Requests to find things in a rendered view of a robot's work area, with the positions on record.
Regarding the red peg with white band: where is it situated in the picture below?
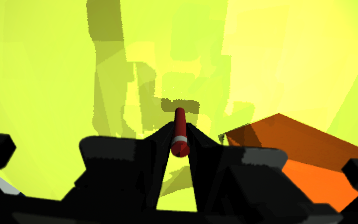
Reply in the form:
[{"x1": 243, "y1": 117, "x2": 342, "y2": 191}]
[{"x1": 171, "y1": 107, "x2": 190, "y2": 158}]

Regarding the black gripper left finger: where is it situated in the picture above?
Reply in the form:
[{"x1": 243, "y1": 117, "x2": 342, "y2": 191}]
[{"x1": 79, "y1": 121, "x2": 174, "y2": 209}]

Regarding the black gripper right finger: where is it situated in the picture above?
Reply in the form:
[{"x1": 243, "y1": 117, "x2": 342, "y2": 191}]
[{"x1": 186, "y1": 122, "x2": 288, "y2": 212}]

